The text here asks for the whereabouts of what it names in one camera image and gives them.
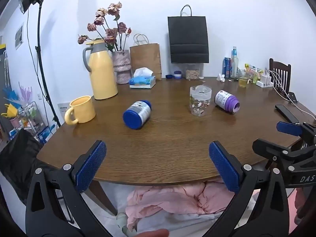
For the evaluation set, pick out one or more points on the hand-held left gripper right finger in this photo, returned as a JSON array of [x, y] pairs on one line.
[[224, 168]]

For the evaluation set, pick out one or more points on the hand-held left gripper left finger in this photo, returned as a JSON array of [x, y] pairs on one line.
[[90, 168]]

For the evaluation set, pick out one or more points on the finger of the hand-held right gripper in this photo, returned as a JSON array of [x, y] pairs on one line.
[[269, 148], [287, 127]]

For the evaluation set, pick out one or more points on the purple labelled cup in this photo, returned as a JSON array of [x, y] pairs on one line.
[[226, 101]]

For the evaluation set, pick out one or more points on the blue-capped labelled cup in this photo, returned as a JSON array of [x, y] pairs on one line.
[[137, 115]]

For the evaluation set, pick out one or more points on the clear printed glass cup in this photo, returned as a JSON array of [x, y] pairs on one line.
[[200, 102]]

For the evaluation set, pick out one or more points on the person's right hand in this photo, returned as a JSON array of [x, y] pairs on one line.
[[300, 198]]

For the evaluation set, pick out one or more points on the black phone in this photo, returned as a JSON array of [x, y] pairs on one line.
[[286, 113]]

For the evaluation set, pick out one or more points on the black phone stand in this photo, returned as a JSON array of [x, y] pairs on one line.
[[293, 97]]

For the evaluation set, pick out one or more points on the white charging station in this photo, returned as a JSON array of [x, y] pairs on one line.
[[264, 81]]

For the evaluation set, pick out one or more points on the dark wooden chair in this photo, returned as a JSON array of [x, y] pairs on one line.
[[281, 71]]

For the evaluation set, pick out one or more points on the blue tissue pack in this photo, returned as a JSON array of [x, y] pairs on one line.
[[45, 133]]

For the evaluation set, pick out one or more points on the yellow mug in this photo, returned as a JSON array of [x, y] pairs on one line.
[[82, 108]]

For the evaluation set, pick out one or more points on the white shoe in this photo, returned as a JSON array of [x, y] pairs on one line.
[[122, 221]]

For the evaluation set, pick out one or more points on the glass of yellow drink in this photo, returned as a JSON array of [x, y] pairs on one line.
[[243, 81]]

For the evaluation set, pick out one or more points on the pink cloth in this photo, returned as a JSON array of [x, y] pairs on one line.
[[167, 200]]

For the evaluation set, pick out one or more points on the pile of snack packets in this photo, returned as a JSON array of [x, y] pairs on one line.
[[253, 72]]

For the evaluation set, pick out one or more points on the black cloth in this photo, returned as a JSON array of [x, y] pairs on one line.
[[17, 158]]

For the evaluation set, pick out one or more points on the clear plastic bottle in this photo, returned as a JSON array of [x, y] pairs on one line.
[[234, 65]]

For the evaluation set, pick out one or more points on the crumpled white tissue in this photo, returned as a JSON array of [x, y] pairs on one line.
[[221, 78]]

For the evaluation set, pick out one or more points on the blue drink can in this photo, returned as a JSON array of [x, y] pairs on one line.
[[226, 67]]

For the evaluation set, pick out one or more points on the yellow thermos jug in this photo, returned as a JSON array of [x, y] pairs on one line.
[[102, 74]]

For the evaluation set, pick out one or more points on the clear jar of oats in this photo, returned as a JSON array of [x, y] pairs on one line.
[[192, 73]]

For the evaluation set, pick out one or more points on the blue tissue box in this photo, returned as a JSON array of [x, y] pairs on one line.
[[142, 81]]

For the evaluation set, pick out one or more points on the small white purple jar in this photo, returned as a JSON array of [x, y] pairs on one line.
[[177, 75]]

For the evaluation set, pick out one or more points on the pink stone vase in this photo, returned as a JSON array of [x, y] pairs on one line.
[[122, 66]]

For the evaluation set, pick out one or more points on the black light stand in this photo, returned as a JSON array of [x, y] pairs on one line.
[[40, 61]]

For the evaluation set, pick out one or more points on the brown paper bag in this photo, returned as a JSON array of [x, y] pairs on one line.
[[145, 59]]

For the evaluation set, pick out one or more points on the black paper bag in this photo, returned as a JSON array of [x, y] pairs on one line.
[[188, 39]]

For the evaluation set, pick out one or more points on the dried pink flowers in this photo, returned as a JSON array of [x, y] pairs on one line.
[[109, 33]]

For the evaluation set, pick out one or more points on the white wall panel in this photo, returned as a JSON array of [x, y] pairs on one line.
[[19, 36]]

